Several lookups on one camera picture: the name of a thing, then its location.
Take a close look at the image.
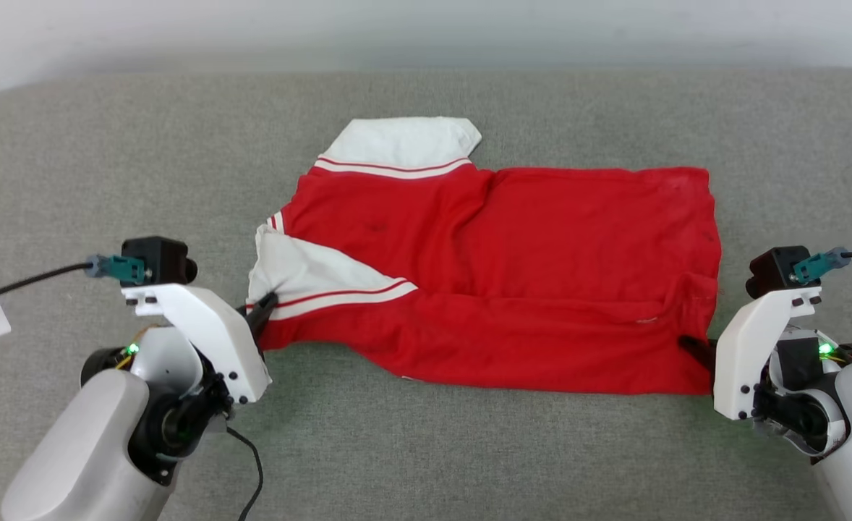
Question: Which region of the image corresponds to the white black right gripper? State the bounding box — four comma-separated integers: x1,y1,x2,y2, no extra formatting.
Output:
678,287,824,423

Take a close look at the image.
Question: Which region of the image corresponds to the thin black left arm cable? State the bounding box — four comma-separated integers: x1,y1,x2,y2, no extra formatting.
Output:
225,425,265,521

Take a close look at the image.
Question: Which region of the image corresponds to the teal left camera connector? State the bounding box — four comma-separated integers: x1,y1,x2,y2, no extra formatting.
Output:
84,254,149,286

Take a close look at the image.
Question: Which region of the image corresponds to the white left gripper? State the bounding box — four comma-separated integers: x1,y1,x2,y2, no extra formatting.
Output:
122,283,281,404

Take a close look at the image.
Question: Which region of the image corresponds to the teal right camera connector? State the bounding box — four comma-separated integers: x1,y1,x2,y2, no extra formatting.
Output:
793,246,851,285

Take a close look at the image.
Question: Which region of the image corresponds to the red white garment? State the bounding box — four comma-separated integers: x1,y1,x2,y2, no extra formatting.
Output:
246,116,724,397

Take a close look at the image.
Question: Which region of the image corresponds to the black left camera cable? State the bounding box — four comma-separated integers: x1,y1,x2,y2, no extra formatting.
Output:
0,262,98,297

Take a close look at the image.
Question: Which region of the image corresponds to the teal camera connector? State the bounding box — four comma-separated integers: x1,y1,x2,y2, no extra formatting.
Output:
793,246,851,285
84,254,149,286

